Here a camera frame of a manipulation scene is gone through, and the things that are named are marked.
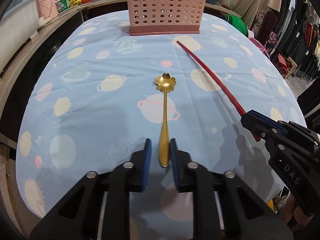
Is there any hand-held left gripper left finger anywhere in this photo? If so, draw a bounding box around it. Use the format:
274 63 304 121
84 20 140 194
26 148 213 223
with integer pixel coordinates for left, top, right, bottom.
29 138 153 240

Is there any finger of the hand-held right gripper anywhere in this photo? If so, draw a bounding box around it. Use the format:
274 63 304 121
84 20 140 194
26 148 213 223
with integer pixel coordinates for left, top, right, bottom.
246 109 320 145
241 114 285 153

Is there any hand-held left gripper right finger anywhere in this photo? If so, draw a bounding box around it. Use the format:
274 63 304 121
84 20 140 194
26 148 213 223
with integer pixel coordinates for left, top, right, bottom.
169 138 294 240

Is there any gold flower spoon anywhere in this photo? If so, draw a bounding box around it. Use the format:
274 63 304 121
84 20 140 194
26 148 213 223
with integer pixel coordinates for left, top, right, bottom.
154 72 175 168

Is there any red chopstick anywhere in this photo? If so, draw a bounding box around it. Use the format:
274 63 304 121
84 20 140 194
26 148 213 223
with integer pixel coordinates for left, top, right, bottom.
176 40 262 143

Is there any pink plastic utensil basket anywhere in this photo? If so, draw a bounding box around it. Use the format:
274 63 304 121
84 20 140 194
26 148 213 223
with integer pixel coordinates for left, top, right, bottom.
126 0 207 36

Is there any person's right hand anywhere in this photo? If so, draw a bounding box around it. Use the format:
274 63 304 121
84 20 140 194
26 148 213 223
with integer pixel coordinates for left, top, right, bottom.
282 197 313 230

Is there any wooden stool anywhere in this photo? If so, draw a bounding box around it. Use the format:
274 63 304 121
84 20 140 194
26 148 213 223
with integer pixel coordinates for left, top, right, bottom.
276 55 298 79

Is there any blue planet print tablecloth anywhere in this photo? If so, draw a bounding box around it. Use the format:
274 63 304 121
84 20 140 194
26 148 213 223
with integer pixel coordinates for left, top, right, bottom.
15 11 308 240

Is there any pink strawberry print cloth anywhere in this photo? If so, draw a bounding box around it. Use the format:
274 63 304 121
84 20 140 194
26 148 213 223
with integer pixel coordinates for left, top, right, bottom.
249 36 272 58

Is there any row of hanging clothes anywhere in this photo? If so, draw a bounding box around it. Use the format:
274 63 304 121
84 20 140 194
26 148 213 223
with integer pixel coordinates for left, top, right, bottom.
270 0 320 85

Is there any dark metal chair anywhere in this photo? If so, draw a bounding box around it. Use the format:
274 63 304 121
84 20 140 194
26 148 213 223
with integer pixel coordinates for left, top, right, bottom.
251 11 279 45

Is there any green plastic bag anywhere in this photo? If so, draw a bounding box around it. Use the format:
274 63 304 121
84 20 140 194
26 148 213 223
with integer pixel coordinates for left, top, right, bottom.
225 14 249 37

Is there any beige curtain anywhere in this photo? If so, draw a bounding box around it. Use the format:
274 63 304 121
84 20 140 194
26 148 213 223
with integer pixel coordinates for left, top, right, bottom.
216 0 284 33

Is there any pink electric kettle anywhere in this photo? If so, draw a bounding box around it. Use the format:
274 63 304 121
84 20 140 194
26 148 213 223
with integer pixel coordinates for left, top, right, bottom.
37 0 66 20

